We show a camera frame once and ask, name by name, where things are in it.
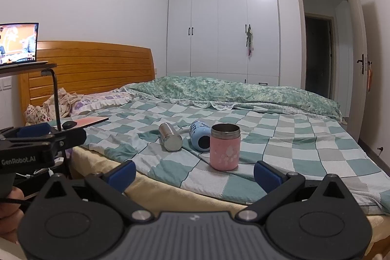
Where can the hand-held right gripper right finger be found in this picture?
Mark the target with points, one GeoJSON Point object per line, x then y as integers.
{"type": "Point", "coordinates": [268, 177]}

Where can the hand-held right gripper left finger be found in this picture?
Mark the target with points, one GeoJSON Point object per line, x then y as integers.
{"type": "Point", "coordinates": [122, 175]}

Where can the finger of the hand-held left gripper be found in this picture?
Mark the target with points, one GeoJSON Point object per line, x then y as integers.
{"type": "Point", "coordinates": [32, 129]}
{"type": "Point", "coordinates": [71, 138]}

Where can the stainless steel cup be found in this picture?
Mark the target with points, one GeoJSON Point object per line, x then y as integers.
{"type": "Point", "coordinates": [170, 138]}

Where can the blue patterned cup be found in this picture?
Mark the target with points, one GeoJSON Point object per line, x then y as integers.
{"type": "Point", "coordinates": [199, 135]}

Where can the pink cup with steel rim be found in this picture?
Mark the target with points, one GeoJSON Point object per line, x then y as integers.
{"type": "Point", "coordinates": [225, 150]}

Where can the person's left hand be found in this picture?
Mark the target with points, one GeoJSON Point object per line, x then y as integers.
{"type": "Point", "coordinates": [9, 217]}

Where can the black computer mouse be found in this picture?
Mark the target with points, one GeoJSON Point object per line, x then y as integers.
{"type": "Point", "coordinates": [69, 125]}

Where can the floral clothes pile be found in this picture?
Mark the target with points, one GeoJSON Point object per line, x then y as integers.
{"type": "Point", "coordinates": [38, 115]}

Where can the pink mouse pad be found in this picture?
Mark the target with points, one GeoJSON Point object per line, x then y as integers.
{"type": "Point", "coordinates": [90, 120]}

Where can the green checkered bed sheet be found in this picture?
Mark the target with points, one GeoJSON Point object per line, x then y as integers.
{"type": "Point", "coordinates": [289, 150]}

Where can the black bedside stand table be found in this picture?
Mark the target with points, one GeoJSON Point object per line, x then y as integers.
{"type": "Point", "coordinates": [56, 95]}

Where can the purple floral pillow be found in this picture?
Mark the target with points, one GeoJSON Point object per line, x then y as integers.
{"type": "Point", "coordinates": [97, 101]}

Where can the yellow mattress cover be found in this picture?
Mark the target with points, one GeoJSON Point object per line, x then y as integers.
{"type": "Point", "coordinates": [170, 190]}

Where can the wooden headboard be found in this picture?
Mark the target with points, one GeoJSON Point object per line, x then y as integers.
{"type": "Point", "coordinates": [97, 65]}

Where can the green floral quilt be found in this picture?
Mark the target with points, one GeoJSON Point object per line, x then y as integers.
{"type": "Point", "coordinates": [243, 94]}

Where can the laptop with lit screen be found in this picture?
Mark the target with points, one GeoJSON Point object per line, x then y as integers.
{"type": "Point", "coordinates": [18, 42]}

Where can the white wardrobe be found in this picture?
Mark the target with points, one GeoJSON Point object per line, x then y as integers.
{"type": "Point", "coordinates": [222, 25]}

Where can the white door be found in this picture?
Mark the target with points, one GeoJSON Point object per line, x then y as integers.
{"type": "Point", "coordinates": [356, 34]}

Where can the white wall switch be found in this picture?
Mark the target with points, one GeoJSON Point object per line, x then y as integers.
{"type": "Point", "coordinates": [5, 85]}

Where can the door frame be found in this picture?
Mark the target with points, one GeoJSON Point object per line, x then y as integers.
{"type": "Point", "coordinates": [301, 40]}

